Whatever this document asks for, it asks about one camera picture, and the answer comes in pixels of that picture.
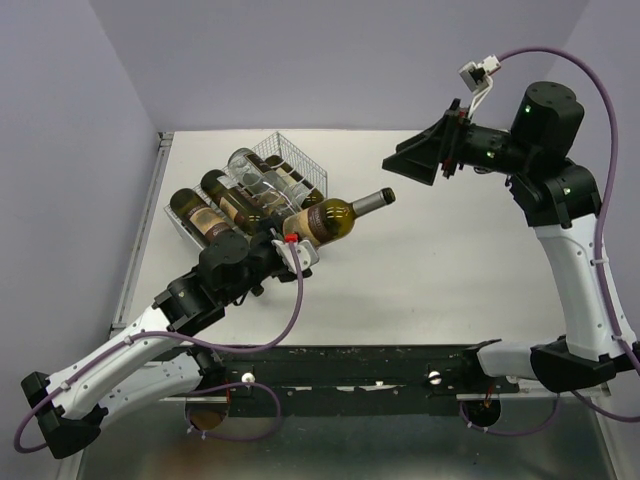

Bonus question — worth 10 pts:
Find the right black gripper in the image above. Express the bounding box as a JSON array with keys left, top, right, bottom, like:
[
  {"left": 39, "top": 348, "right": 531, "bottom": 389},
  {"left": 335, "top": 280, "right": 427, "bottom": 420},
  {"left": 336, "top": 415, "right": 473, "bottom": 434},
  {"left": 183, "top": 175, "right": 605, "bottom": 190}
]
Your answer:
[{"left": 383, "top": 99, "right": 535, "bottom": 185}]

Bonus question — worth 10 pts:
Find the olive green wine bottle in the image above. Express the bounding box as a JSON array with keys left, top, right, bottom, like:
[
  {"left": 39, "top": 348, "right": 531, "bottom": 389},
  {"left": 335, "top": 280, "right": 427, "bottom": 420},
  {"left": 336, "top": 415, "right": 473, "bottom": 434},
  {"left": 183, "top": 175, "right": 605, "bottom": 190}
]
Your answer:
[{"left": 200, "top": 169, "right": 265, "bottom": 235}]

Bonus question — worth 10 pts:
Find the tall clear glass bottle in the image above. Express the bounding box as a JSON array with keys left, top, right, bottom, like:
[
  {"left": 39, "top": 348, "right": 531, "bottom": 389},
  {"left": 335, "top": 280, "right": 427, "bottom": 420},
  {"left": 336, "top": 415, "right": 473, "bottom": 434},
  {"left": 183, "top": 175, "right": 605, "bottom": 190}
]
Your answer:
[{"left": 227, "top": 148, "right": 303, "bottom": 218}]

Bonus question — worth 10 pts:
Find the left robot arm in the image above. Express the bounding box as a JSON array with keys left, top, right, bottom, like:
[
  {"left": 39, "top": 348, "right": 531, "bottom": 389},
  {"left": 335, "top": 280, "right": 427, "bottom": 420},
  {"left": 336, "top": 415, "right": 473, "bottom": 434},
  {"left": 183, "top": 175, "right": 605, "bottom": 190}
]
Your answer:
[{"left": 14, "top": 231, "right": 319, "bottom": 459}]

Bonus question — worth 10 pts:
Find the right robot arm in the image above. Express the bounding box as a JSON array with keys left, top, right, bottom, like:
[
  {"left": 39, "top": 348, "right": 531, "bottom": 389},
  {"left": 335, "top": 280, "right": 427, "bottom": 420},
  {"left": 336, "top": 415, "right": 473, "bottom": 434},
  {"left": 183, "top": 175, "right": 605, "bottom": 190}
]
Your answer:
[{"left": 382, "top": 81, "right": 639, "bottom": 393}]

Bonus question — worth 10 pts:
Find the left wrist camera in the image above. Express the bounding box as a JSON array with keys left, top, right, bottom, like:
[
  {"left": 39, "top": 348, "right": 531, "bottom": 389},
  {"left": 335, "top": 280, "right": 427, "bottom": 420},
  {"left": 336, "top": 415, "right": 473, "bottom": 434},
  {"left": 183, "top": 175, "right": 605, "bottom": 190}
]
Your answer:
[{"left": 271, "top": 234, "right": 319, "bottom": 274}]

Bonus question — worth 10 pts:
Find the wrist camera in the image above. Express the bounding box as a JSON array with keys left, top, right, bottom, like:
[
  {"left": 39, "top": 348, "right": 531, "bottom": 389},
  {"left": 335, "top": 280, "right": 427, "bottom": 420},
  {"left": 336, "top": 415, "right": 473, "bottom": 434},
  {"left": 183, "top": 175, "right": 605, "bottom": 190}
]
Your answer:
[
  {"left": 271, "top": 234, "right": 319, "bottom": 274},
  {"left": 458, "top": 55, "right": 501, "bottom": 118}
]

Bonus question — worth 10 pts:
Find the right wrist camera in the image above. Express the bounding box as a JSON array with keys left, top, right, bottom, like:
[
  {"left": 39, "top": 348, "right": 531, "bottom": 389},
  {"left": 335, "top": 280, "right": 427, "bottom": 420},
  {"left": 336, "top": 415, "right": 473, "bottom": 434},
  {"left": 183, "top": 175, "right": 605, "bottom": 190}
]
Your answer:
[{"left": 458, "top": 55, "right": 501, "bottom": 118}]

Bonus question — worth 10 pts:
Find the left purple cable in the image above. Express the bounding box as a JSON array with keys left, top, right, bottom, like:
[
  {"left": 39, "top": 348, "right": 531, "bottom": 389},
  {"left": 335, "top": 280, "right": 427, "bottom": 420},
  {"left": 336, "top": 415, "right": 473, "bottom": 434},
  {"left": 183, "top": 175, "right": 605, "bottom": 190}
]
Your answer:
[{"left": 12, "top": 249, "right": 306, "bottom": 454}]

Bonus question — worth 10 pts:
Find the purple cable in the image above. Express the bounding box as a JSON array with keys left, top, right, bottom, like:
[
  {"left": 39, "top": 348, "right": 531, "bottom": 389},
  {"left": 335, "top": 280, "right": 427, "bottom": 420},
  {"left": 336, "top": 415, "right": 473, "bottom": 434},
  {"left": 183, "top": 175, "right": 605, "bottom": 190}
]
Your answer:
[
  {"left": 12, "top": 249, "right": 306, "bottom": 454},
  {"left": 494, "top": 46, "right": 640, "bottom": 436}
]

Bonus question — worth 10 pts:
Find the aluminium frame rail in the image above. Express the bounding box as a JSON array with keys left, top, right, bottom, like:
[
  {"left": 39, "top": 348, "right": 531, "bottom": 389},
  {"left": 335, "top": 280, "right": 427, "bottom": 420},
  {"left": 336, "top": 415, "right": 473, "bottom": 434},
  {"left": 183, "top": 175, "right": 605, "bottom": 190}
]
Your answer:
[{"left": 457, "top": 379, "right": 611, "bottom": 403}]

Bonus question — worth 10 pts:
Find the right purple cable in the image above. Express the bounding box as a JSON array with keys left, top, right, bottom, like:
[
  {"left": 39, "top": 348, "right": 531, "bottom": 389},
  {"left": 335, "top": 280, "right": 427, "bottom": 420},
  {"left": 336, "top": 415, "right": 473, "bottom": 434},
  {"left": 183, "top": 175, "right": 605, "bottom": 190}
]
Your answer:
[{"left": 494, "top": 46, "right": 640, "bottom": 436}]

